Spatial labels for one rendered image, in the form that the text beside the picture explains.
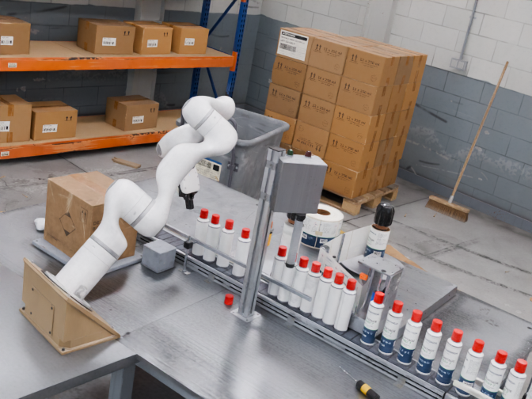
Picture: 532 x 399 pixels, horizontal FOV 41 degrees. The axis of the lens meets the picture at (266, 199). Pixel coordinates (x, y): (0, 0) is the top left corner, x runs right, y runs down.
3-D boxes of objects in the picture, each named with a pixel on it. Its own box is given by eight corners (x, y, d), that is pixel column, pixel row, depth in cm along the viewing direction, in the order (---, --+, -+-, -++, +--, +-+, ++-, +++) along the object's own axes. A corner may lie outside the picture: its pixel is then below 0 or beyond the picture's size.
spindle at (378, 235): (385, 264, 322) (400, 206, 312) (375, 269, 315) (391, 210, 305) (368, 256, 327) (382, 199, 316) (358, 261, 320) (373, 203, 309)
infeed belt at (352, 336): (453, 391, 246) (456, 381, 244) (443, 401, 239) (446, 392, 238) (126, 218, 330) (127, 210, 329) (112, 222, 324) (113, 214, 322)
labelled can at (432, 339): (432, 372, 247) (448, 321, 240) (426, 378, 243) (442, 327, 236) (419, 365, 250) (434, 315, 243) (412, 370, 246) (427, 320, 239)
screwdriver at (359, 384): (379, 402, 234) (381, 394, 233) (373, 404, 233) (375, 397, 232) (340, 368, 249) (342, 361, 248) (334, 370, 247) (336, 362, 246)
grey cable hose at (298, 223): (296, 267, 261) (307, 214, 253) (290, 269, 258) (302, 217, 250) (288, 263, 262) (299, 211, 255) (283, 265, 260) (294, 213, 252)
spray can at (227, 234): (230, 266, 295) (238, 221, 288) (222, 269, 291) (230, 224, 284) (221, 260, 298) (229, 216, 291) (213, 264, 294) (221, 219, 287)
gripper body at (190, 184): (183, 167, 289) (186, 194, 291) (199, 163, 297) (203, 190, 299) (169, 167, 294) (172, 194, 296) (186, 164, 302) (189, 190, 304)
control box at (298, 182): (317, 214, 255) (328, 165, 249) (272, 212, 249) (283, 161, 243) (307, 203, 264) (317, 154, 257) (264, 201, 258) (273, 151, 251)
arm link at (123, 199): (118, 260, 238) (165, 207, 243) (75, 225, 235) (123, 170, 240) (115, 259, 250) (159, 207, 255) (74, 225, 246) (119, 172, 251)
